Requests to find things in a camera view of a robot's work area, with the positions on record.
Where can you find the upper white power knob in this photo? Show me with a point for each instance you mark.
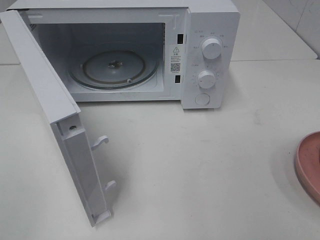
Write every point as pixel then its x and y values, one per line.
pixel 211 47

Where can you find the white microwave oven body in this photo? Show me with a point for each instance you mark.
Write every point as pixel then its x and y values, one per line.
pixel 169 30

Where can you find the pink round plate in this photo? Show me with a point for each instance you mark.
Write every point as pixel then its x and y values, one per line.
pixel 307 165

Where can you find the white timer knob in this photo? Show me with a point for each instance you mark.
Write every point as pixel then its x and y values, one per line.
pixel 206 79

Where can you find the glass microwave turntable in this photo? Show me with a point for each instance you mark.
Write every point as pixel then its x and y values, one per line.
pixel 114 69

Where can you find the white microwave door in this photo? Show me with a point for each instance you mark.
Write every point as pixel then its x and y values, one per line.
pixel 62 114

